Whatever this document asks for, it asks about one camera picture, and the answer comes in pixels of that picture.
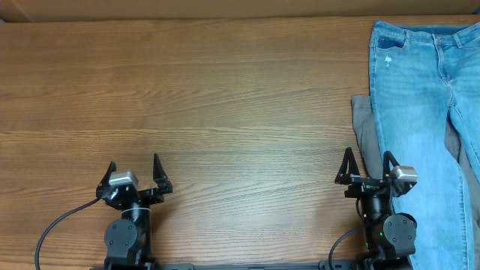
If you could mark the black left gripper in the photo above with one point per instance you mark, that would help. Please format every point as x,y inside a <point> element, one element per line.
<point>161,181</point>

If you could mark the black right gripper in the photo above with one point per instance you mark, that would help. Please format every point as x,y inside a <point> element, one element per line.
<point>362,185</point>

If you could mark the light blue denim jeans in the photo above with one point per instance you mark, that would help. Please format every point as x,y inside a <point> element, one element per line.
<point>421,79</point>

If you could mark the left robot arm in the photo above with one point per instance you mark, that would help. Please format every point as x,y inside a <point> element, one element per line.
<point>129,238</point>

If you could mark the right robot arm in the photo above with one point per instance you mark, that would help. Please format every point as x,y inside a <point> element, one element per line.
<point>389,236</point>

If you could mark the grey trousers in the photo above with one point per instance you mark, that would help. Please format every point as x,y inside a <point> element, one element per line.
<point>366,135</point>

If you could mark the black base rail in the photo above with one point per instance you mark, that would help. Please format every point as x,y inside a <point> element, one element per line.
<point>321,265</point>

